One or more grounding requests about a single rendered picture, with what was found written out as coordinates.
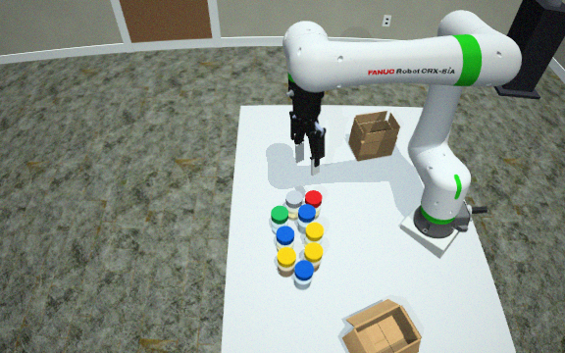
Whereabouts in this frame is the clear glass bottle with red cap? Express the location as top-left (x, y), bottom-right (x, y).
top-left (304, 190), bottom-right (322, 221)

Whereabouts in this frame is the blue-capped bottle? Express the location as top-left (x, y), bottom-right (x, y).
top-left (293, 260), bottom-right (314, 290)
top-left (276, 226), bottom-right (294, 252)

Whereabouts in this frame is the clear glass bottle with green cap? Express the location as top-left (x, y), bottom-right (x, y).
top-left (271, 206), bottom-right (288, 235)

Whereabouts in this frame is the glass bottle with grey cap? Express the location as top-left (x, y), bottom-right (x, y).
top-left (285, 190), bottom-right (303, 222)

